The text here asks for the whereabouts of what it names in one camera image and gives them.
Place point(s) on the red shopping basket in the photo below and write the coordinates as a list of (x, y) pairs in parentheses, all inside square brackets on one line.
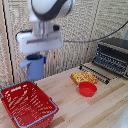
[(27, 103)]

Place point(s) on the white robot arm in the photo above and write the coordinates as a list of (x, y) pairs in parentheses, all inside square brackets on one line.
[(50, 10)]

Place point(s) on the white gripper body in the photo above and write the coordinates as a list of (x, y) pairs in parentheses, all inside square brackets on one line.
[(39, 42)]

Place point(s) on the black toaster oven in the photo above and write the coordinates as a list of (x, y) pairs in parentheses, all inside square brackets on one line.
[(112, 55)]

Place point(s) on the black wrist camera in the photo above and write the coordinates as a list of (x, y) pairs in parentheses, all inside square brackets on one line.
[(56, 28)]

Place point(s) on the yellow snack packet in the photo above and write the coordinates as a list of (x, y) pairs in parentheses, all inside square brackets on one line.
[(83, 77)]

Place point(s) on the black oven door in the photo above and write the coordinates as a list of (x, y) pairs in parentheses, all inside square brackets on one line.
[(94, 72)]

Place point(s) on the red plastic bowl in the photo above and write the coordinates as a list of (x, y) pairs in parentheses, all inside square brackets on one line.
[(87, 89)]

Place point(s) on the blue plastic mug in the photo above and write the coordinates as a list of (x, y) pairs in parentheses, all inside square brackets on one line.
[(35, 68)]

